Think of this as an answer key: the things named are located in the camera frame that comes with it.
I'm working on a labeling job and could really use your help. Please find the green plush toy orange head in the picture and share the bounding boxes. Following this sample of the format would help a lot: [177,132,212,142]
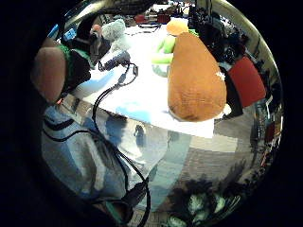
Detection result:
[151,18,191,79]

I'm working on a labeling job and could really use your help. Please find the red chair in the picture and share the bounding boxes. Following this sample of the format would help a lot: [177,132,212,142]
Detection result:
[227,56,268,109]

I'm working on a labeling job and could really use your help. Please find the thin black cable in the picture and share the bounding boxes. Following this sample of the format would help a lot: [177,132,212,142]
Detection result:
[42,117,98,144]

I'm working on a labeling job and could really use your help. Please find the long black cable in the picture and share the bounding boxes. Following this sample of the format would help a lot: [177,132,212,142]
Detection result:
[91,61,152,227]

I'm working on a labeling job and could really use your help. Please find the black equipment stand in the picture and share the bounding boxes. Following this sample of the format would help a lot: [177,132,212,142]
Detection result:
[187,0,225,62]

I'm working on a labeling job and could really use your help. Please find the brown pear-shaped plush toy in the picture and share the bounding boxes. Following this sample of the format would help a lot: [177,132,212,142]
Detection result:
[167,31,228,123]

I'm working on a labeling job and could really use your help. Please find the grey-blue plush toy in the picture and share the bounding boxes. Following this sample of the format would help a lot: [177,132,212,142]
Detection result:
[101,18,128,53]

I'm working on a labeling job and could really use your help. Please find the black device on cable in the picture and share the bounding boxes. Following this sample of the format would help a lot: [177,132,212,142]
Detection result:
[98,50,133,72]

